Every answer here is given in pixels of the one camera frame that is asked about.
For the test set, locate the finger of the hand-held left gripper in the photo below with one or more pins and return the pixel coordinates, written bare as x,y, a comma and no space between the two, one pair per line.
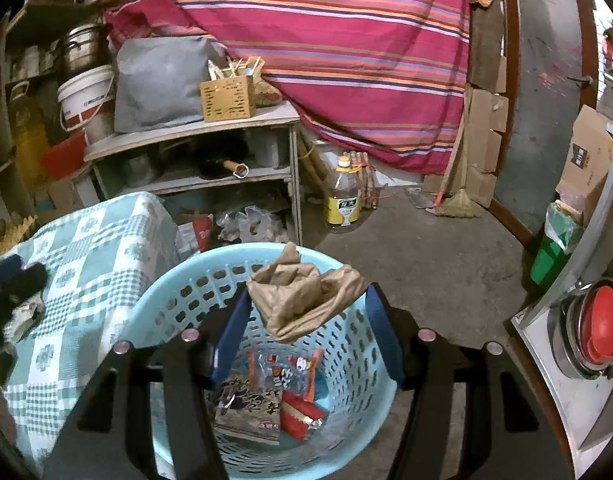
29,280

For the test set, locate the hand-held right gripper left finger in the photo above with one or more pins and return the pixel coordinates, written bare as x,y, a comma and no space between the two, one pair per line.
231,340

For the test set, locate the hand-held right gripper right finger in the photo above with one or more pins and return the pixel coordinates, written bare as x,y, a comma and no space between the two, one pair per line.
384,340

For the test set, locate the orange-edged clear wrapper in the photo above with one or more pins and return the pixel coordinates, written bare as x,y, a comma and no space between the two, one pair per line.
286,370

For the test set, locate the dark printed snack packet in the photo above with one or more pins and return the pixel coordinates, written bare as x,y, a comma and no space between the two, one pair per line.
249,407

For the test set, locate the brown paper bag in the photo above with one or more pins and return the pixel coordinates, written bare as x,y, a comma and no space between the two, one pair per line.
296,300

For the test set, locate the red snack packet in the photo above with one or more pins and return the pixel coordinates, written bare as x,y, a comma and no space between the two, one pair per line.
301,412

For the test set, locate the light blue plastic basket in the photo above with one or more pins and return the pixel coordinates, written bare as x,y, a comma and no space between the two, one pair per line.
346,435

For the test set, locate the yellow egg tray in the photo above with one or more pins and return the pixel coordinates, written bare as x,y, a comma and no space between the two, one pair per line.
11,237

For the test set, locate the green checkered tablecloth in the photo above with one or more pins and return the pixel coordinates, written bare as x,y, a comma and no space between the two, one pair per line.
86,285

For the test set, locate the red and white bag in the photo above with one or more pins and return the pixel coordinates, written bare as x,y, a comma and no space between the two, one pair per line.
196,232

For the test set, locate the crumpled clear plastic bags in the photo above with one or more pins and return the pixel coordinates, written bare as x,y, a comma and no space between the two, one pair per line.
251,222

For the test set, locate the red plastic basin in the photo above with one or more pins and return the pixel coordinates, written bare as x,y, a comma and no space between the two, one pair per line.
64,155

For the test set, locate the yellow oil jug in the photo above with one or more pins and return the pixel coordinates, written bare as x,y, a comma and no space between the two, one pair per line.
29,135

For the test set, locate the clear oil bottle yellow label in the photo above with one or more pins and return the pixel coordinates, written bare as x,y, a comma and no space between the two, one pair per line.
344,200

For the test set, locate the straw broom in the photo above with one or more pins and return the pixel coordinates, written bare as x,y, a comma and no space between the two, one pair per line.
456,202

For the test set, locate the small metal pot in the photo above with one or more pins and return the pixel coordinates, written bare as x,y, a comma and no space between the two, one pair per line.
139,170

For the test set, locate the bundle of wooden sticks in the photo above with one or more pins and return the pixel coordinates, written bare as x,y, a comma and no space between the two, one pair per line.
364,180

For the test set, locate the white plastic bucket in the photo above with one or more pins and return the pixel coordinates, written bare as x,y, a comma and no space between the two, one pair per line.
86,100

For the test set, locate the green bin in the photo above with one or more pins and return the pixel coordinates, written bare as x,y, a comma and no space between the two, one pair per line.
553,250

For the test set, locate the low wooden cabinet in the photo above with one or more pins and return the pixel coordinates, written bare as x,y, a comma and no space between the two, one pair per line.
196,127

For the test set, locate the metal pot with red lid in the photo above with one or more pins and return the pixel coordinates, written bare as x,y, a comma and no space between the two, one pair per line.
601,325

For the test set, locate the large metal pot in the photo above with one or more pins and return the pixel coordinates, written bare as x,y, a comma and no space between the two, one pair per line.
84,52

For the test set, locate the grey fabric cover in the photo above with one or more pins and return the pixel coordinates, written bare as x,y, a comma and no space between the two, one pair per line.
161,85

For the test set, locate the plain cardboard sheets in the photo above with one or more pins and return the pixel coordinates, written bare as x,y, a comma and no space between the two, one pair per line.
486,125

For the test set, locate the yellow utensil holder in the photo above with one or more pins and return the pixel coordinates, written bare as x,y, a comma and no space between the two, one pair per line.
229,100

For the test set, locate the cardboard sheet with dark print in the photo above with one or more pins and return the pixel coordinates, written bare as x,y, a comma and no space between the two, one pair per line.
583,160

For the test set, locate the bundle of utensils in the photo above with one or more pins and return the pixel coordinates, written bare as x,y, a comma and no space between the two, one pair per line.
236,67

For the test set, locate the red striped cloth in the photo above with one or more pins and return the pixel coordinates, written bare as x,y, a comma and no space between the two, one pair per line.
336,60

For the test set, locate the grey metal door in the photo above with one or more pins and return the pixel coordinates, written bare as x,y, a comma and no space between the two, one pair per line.
541,85

